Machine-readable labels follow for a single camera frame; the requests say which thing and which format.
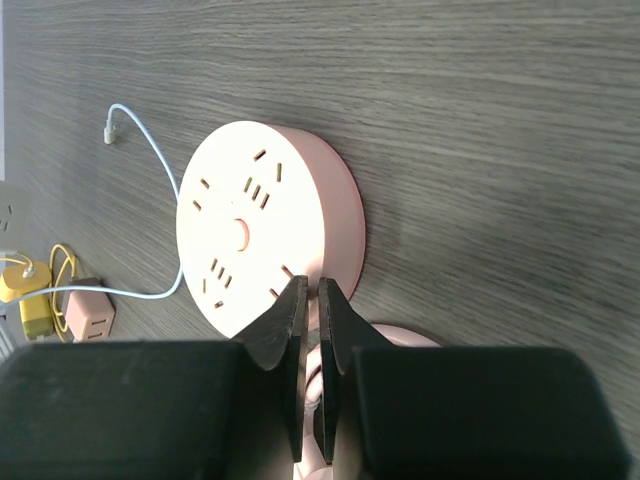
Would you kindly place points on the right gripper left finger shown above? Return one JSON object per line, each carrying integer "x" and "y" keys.
{"x": 150, "y": 410}

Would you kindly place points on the yellow charger with cable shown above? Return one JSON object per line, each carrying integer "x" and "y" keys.
{"x": 22, "y": 275}

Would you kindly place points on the pink dual USB adapter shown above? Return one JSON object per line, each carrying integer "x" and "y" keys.
{"x": 89, "y": 315}

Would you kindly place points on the white cube adapter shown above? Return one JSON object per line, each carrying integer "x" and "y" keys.
{"x": 14, "y": 206}

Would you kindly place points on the yellow dual USB adapter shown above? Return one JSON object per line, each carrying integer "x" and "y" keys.
{"x": 36, "y": 318}

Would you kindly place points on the pink round socket base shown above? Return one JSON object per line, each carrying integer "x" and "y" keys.
{"x": 271, "y": 238}

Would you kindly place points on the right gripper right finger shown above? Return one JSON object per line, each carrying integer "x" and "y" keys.
{"x": 475, "y": 415}

